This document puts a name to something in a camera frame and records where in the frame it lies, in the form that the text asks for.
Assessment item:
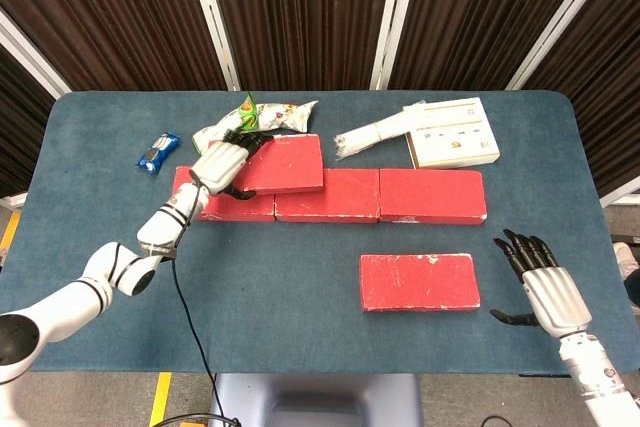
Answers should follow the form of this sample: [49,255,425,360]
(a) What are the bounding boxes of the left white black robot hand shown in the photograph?
[188,129,275,202]

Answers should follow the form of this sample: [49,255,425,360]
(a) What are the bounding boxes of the white wrapped straw bundle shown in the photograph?
[333,102,426,161]

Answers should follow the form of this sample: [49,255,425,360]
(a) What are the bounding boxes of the brown pleated screen panel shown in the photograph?
[387,0,601,92]
[0,0,229,93]
[0,41,57,198]
[519,0,640,198]
[202,0,399,93]

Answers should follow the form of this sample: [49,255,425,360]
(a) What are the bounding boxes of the flat white cardboard box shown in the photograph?
[403,96,501,170]

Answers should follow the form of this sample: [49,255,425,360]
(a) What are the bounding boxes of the yellow floor tape strip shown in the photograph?
[148,371,174,427]
[0,210,22,251]

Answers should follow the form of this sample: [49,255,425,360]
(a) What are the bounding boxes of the blue cookie snack packet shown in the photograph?
[135,131,182,176]

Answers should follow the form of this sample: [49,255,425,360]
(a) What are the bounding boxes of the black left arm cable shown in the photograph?
[157,169,241,427]

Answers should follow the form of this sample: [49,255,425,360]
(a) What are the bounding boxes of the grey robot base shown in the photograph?
[208,372,424,427]

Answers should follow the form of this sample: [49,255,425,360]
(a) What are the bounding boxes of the white rounded floor object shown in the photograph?
[613,241,640,308]

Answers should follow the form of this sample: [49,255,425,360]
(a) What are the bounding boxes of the red brick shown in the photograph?
[358,252,482,313]
[274,166,381,225]
[378,168,489,227]
[171,165,278,222]
[233,133,325,196]

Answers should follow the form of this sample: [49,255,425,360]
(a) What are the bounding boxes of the white screen frame post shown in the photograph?
[598,174,640,208]
[370,0,421,92]
[182,0,242,92]
[0,191,29,211]
[505,0,626,92]
[0,7,73,98]

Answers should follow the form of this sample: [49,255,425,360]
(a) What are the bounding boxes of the white green snack bag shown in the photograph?
[191,91,320,156]

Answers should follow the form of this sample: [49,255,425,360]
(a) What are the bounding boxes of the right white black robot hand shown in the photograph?
[490,229,593,339]

